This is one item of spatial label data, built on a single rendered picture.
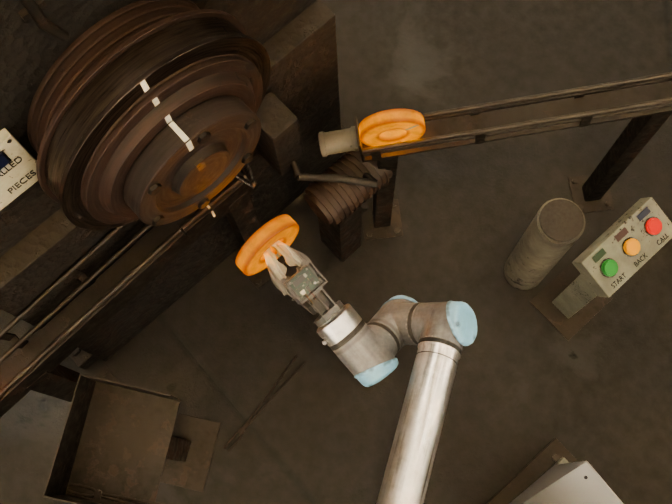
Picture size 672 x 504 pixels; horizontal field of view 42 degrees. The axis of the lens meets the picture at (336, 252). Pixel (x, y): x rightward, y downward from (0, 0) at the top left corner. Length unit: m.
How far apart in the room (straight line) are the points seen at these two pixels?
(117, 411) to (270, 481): 0.69
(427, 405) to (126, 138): 0.76
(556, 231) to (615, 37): 1.03
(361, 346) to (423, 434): 0.22
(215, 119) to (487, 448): 1.46
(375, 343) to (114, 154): 0.67
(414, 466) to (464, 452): 0.92
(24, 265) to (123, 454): 0.48
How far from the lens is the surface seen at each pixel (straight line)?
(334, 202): 2.17
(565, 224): 2.22
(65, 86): 1.51
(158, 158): 1.47
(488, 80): 2.91
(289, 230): 1.81
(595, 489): 2.21
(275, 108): 1.97
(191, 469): 2.62
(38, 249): 1.89
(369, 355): 1.78
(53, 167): 1.53
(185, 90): 1.47
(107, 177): 1.51
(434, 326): 1.78
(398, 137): 2.07
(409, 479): 1.68
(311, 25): 1.97
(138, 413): 2.04
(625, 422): 2.70
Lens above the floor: 2.58
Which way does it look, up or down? 75 degrees down
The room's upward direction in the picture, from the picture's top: 5 degrees counter-clockwise
